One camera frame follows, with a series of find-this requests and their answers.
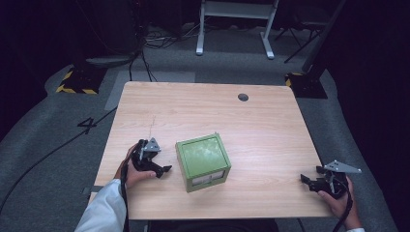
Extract green cube box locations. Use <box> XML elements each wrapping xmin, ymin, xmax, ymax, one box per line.
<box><xmin>175</xmin><ymin>131</ymin><xmax>233</xmax><ymax>193</ymax></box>

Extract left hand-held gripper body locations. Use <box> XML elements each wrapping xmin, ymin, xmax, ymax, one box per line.
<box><xmin>131</xmin><ymin>137</ymin><xmax>162</xmax><ymax>174</ymax></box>

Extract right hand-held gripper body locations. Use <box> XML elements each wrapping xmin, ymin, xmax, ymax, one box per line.
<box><xmin>317</xmin><ymin>159</ymin><xmax>363</xmax><ymax>199</ymax></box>

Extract person's left hand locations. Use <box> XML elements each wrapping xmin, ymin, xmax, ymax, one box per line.
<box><xmin>114</xmin><ymin>143</ymin><xmax>158</xmax><ymax>189</ymax></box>

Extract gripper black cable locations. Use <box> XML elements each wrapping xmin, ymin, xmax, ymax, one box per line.
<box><xmin>332</xmin><ymin>186</ymin><xmax>354</xmax><ymax>232</ymax></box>
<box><xmin>120</xmin><ymin>154</ymin><xmax>131</xmax><ymax>232</ymax></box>

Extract person's right hand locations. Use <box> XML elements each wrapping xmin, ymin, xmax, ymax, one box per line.
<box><xmin>317</xmin><ymin>176</ymin><xmax>363</xmax><ymax>231</ymax></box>

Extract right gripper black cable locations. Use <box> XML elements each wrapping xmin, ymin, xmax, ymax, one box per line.
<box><xmin>332</xmin><ymin>186</ymin><xmax>354</xmax><ymax>232</ymax></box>

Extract black folding stand legs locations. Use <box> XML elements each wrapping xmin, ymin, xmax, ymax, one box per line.
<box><xmin>274</xmin><ymin>13</ymin><xmax>327</xmax><ymax>65</ymax></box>

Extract long black floor cable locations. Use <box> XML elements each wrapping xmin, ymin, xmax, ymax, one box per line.
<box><xmin>0</xmin><ymin>106</ymin><xmax>118</xmax><ymax>215</ymax></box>

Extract white metal desk frame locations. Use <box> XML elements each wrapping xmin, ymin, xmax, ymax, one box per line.
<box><xmin>195</xmin><ymin>0</ymin><xmax>280</xmax><ymax>61</ymax></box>

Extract bundle of floor cables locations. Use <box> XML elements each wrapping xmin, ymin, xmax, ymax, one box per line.
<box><xmin>128</xmin><ymin>22</ymin><xmax>202</xmax><ymax>82</ymax></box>

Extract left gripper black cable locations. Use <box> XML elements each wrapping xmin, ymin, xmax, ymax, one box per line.
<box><xmin>120</xmin><ymin>154</ymin><xmax>131</xmax><ymax>232</ymax></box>

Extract black stand yellow striped base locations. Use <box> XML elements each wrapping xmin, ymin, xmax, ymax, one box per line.
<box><xmin>55</xmin><ymin>56</ymin><xmax>138</xmax><ymax>96</ymax></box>
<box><xmin>284</xmin><ymin>0</ymin><xmax>348</xmax><ymax>100</ymax></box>

